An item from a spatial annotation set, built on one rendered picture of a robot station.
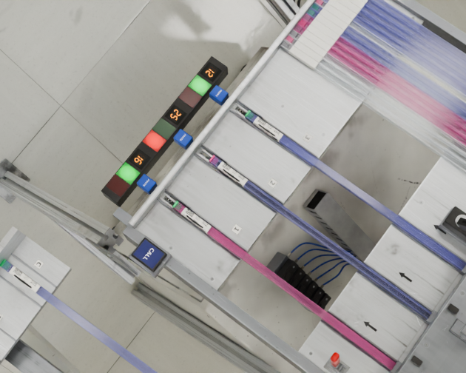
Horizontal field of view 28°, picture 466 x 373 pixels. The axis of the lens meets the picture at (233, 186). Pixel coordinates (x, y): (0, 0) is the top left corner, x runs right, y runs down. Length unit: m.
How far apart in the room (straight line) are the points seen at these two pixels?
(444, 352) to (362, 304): 0.17
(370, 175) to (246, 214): 0.49
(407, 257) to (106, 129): 1.02
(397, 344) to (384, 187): 0.57
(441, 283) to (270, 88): 0.48
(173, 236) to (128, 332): 0.94
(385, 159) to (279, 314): 0.43
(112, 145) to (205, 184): 0.77
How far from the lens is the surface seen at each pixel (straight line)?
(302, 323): 2.11
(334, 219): 2.03
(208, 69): 1.81
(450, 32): 1.85
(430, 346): 1.63
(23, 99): 2.36
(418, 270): 1.71
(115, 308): 2.58
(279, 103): 1.77
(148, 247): 1.66
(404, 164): 2.18
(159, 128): 1.77
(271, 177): 1.72
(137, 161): 1.76
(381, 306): 1.69
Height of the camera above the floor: 2.22
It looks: 57 degrees down
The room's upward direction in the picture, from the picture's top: 110 degrees clockwise
